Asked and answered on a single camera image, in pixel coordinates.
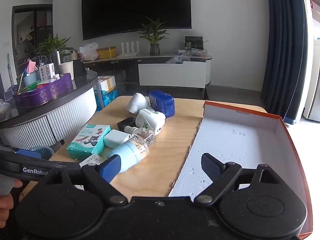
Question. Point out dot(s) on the bamboo plant in glass vase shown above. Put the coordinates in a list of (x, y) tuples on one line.
[(154, 50)]

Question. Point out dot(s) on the orange white cardboard box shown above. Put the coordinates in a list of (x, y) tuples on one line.
[(237, 150)]

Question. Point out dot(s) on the blue plastic bag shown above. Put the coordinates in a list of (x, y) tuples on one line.
[(106, 97)]

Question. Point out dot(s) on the crumpled grey bag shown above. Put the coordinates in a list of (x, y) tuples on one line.
[(178, 59)]

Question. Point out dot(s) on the large white charger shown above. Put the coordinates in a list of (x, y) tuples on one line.
[(113, 138)]

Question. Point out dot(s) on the person's left hand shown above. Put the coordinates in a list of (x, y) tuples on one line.
[(5, 210)]

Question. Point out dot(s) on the steel bottle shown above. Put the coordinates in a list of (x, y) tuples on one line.
[(57, 60)]

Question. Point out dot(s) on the yellow box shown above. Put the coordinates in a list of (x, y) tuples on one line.
[(106, 53)]

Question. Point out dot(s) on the black stand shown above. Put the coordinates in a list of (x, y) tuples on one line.
[(78, 68)]

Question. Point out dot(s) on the purple tin box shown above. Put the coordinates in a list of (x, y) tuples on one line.
[(50, 92)]

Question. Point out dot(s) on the curved ribbed white counter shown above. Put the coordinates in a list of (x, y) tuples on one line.
[(70, 115)]

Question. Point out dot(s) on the white router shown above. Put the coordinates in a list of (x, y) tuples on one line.
[(127, 53)]

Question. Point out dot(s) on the small white printed box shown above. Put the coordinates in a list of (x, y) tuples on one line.
[(93, 160)]

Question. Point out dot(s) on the black green printed box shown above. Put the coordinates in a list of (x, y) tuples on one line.
[(194, 42)]

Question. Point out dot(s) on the white plug-in heater green label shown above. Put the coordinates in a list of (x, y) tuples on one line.
[(147, 120)]

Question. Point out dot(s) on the light blue toothpick jar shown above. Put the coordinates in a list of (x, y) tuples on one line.
[(130, 152)]

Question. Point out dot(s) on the white plastic bag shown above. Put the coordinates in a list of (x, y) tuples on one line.
[(88, 51)]

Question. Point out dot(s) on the white blue printed box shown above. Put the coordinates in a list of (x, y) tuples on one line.
[(47, 71)]

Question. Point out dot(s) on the teal bandage box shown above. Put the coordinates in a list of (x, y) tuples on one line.
[(85, 142)]

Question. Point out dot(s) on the clear plastic organizer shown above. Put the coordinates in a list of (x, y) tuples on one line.
[(192, 53)]

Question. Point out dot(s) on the green leafy plant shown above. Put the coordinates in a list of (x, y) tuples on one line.
[(51, 47)]

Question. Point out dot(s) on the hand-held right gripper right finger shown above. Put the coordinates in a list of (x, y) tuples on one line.
[(211, 166)]

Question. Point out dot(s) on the light blue container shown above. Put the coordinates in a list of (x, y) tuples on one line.
[(31, 80)]

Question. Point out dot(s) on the clear liquid bottle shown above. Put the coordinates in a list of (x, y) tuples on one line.
[(143, 136)]

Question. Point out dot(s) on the black charger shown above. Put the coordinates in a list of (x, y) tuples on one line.
[(125, 124)]

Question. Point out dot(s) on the dark blue curtain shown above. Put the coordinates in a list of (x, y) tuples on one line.
[(285, 50)]

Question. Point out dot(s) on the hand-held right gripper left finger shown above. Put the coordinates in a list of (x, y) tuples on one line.
[(110, 170)]

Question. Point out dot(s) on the white television cabinet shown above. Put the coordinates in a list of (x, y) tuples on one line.
[(172, 73)]

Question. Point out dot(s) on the blue plastic box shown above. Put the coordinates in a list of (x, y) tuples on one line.
[(162, 102)]

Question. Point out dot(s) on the black television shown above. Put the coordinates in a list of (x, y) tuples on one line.
[(135, 7)]

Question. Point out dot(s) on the white ribbed plug-in heater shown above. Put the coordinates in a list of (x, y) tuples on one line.
[(137, 101)]

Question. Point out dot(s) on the white paper cup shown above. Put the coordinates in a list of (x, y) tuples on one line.
[(66, 70)]

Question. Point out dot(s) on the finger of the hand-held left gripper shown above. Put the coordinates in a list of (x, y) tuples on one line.
[(28, 153)]

